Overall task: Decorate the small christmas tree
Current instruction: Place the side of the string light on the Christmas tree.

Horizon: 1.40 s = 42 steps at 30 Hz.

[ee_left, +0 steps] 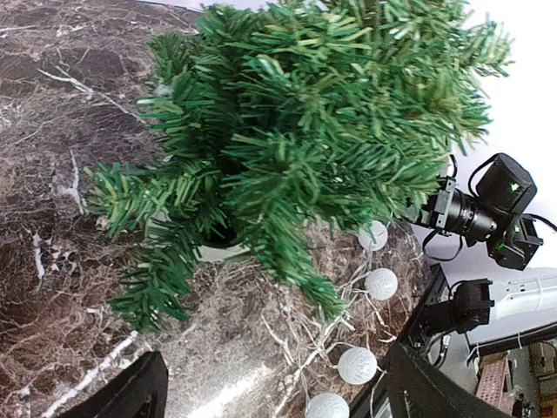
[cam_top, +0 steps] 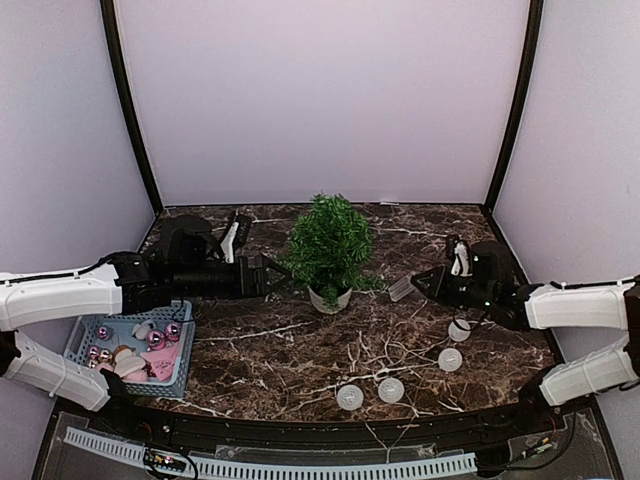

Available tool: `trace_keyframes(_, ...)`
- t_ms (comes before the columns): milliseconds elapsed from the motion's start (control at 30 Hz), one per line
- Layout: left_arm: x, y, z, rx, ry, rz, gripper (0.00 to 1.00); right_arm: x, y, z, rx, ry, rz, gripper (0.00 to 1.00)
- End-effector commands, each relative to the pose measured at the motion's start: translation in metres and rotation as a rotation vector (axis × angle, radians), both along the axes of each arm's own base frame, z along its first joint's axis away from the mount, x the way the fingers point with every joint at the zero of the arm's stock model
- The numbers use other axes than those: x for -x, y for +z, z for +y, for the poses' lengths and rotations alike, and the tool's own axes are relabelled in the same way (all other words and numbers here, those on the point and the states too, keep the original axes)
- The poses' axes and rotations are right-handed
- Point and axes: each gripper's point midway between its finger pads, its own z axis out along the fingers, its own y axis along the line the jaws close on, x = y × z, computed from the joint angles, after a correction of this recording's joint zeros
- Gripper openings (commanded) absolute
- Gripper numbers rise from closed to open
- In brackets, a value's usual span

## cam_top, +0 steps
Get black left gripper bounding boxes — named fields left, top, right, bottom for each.
left=170, top=254, right=292, bottom=300

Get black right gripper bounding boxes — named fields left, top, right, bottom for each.
left=411, top=265, right=495, bottom=312

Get small green christmas tree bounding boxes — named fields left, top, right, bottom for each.
left=284, top=193, right=383, bottom=314

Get white ball string lights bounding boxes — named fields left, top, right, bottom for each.
left=335, top=278, right=476, bottom=451

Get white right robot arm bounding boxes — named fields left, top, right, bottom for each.
left=410, top=235, right=639, bottom=434

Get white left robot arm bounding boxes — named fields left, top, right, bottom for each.
left=1, top=212, right=292, bottom=436

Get pink bauble ornaments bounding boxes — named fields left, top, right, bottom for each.
left=85, top=320, right=187, bottom=383

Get light blue plastic basket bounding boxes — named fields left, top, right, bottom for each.
left=64, top=300, right=195, bottom=399

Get white perforated cable tray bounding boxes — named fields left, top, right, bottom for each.
left=63, top=427, right=477, bottom=480

